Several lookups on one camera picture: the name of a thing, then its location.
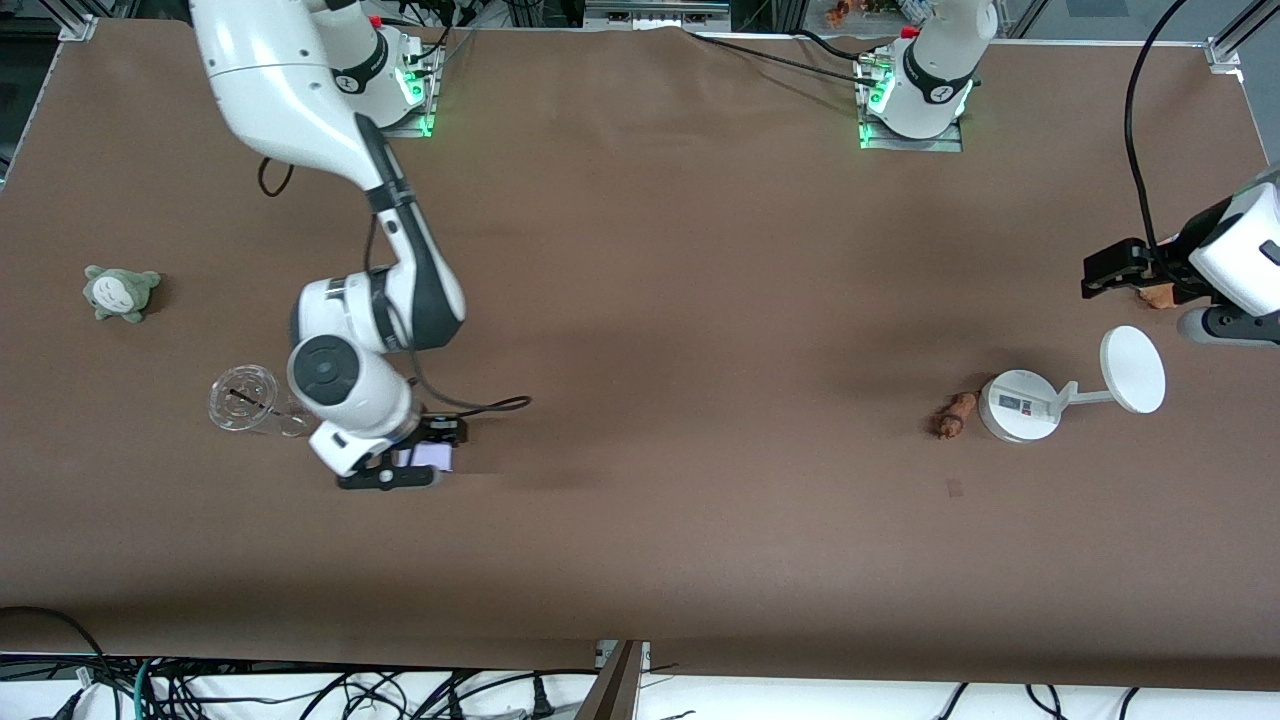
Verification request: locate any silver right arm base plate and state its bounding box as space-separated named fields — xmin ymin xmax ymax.
xmin=375 ymin=40 xmax=438 ymax=139

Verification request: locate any grey metal box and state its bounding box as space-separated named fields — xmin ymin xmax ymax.
xmin=585 ymin=0 xmax=733 ymax=31

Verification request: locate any brown table cover sheet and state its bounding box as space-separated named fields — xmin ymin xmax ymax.
xmin=0 ymin=18 xmax=1280 ymax=691

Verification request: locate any white round desk lamp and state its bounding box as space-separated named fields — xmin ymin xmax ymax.
xmin=978 ymin=326 xmax=1168 ymax=444

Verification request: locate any brown wooden table leg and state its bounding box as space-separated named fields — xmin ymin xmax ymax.
xmin=575 ymin=640 xmax=646 ymax=720

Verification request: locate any long black table cable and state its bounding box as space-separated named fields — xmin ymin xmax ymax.
xmin=683 ymin=28 xmax=883 ymax=85

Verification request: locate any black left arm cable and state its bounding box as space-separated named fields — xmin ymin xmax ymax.
xmin=1124 ymin=0 xmax=1193 ymax=251

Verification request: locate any grey green plush toy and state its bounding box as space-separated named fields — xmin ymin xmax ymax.
xmin=83 ymin=264 xmax=163 ymax=324

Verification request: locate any short black table cable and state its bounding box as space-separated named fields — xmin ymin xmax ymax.
xmin=795 ymin=28 xmax=881 ymax=61

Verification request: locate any aluminium frame corner post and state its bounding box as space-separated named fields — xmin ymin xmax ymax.
xmin=1205 ymin=0 xmax=1280 ymax=76

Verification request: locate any clear plastic cup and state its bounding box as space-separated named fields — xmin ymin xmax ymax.
xmin=207 ymin=364 xmax=313 ymax=438

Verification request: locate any thick black looped floor cable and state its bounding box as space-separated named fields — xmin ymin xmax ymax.
xmin=0 ymin=605 xmax=106 ymax=691

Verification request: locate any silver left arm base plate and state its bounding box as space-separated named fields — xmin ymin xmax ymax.
xmin=858 ymin=55 xmax=966 ymax=153

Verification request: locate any brown lion statue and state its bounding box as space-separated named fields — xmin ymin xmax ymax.
xmin=935 ymin=392 xmax=979 ymax=440

